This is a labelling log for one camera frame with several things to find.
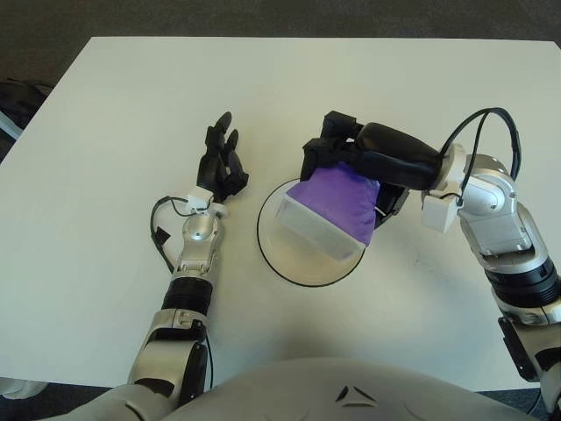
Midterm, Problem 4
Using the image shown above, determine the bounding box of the purple tissue paper pack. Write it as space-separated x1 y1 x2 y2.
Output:
279 162 380 262

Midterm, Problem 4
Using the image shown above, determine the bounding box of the black bag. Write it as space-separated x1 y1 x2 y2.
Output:
0 78 53 142

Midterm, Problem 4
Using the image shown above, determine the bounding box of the white floor object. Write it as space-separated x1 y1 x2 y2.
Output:
0 376 47 401

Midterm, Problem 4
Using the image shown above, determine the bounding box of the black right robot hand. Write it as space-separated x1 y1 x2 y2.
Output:
300 111 444 229

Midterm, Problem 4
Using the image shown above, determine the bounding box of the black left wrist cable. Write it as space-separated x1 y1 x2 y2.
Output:
150 196 195 274

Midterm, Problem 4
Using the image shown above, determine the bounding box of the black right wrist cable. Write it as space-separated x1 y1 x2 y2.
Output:
440 107 522 207

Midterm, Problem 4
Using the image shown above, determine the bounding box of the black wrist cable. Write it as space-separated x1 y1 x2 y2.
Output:
150 196 195 274
440 107 522 207

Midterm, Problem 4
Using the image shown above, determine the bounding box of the white plate with black rim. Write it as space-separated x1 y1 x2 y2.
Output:
256 177 365 289

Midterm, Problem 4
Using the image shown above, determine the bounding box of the grey robot torso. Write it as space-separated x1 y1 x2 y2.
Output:
87 355 549 421

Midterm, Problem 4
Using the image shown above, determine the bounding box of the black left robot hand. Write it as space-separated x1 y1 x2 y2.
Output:
195 111 250 203

